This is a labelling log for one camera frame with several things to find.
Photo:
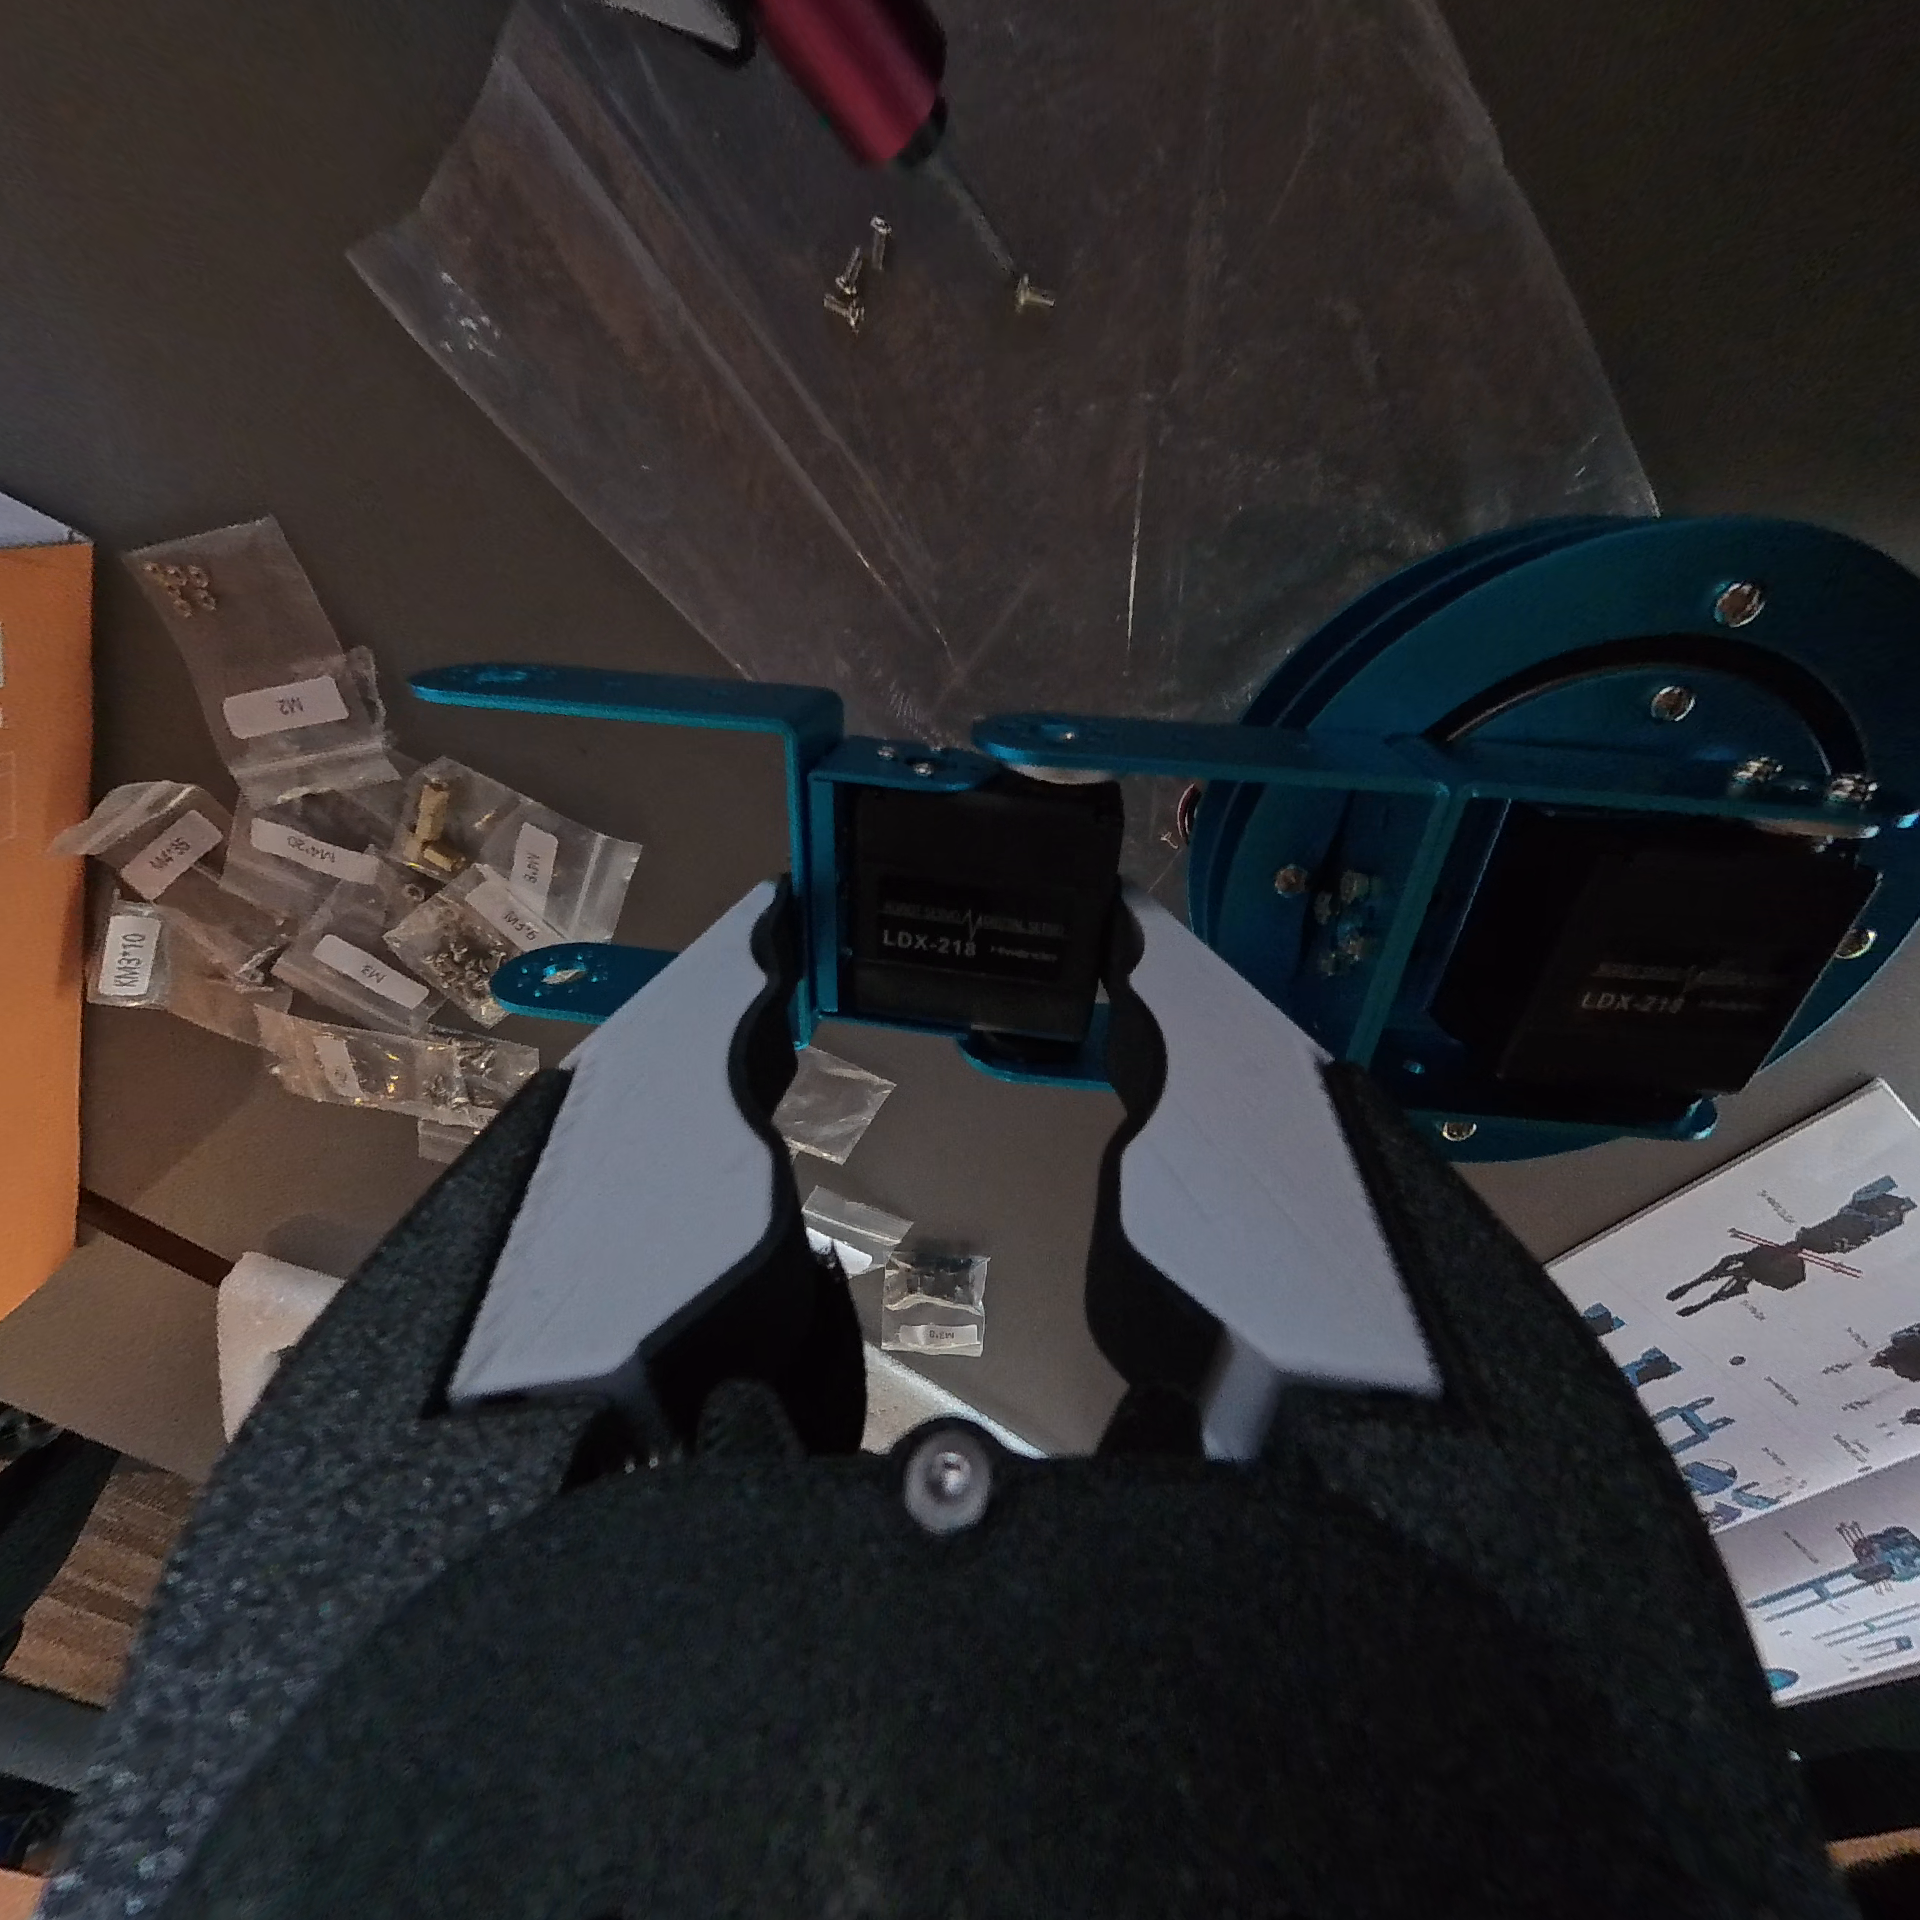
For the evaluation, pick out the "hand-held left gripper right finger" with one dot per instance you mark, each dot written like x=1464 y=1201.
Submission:
x=1276 y=1185

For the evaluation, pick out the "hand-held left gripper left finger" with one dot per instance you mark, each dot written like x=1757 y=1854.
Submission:
x=630 y=1185

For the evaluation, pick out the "blue toy robot arm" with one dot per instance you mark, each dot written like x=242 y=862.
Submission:
x=1350 y=839

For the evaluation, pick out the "red electric screwdriver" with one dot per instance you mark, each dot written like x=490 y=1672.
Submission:
x=870 y=77

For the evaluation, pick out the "grey desk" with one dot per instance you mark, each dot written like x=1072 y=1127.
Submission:
x=225 y=301

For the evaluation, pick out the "pile of small screw bags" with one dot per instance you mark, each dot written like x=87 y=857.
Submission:
x=375 y=902

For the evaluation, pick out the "printed instruction sheet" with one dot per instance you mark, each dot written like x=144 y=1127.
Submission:
x=1786 y=1395

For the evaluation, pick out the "white orange cardboard box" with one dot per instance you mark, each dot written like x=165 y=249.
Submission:
x=37 y=902

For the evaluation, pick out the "clear plastic bag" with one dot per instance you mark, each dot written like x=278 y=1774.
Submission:
x=975 y=376

